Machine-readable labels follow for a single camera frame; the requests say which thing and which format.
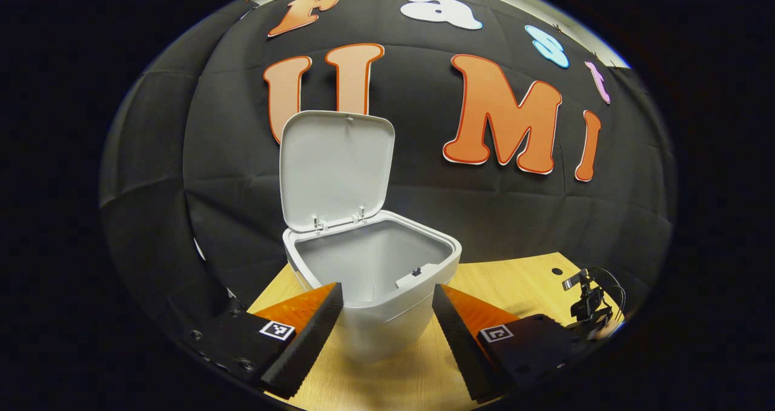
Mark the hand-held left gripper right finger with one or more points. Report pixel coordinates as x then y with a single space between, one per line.
460 350

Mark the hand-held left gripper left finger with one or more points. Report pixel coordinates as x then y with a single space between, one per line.
312 344

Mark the white desktop garbage bin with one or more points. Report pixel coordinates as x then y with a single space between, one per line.
333 163

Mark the wooden desktop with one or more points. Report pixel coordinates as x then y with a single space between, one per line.
514 284

